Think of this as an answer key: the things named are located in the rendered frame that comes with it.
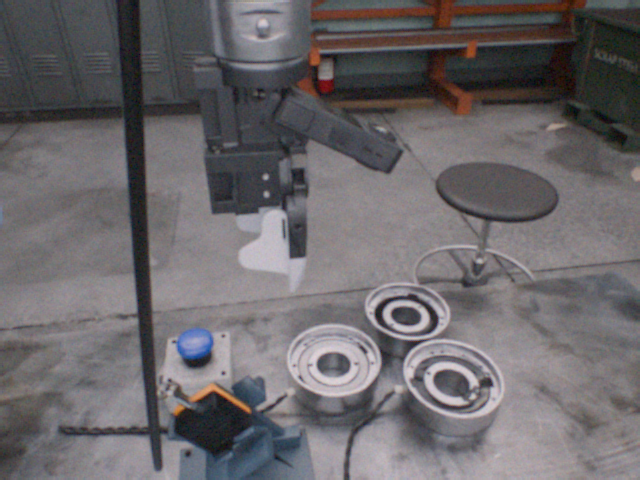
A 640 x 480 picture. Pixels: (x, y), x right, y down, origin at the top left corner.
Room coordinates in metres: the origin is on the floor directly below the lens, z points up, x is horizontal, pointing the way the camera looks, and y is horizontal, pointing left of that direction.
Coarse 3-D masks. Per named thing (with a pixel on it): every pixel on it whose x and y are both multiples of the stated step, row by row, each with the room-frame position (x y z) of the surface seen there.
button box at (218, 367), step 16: (224, 336) 0.41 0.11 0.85; (176, 352) 0.39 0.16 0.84; (224, 352) 0.38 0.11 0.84; (176, 368) 0.36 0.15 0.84; (192, 368) 0.36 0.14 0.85; (208, 368) 0.36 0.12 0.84; (224, 368) 0.36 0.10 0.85; (192, 384) 0.34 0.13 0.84; (208, 384) 0.35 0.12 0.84; (224, 384) 0.35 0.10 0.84
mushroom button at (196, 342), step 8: (192, 328) 0.39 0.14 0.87; (200, 328) 0.39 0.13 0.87; (184, 336) 0.38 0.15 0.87; (192, 336) 0.38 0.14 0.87; (200, 336) 0.38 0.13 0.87; (208, 336) 0.38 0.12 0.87; (176, 344) 0.37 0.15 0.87; (184, 344) 0.37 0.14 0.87; (192, 344) 0.37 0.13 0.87; (200, 344) 0.37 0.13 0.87; (208, 344) 0.37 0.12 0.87; (184, 352) 0.36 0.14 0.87; (192, 352) 0.36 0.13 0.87; (200, 352) 0.36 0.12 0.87; (208, 352) 0.37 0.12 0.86
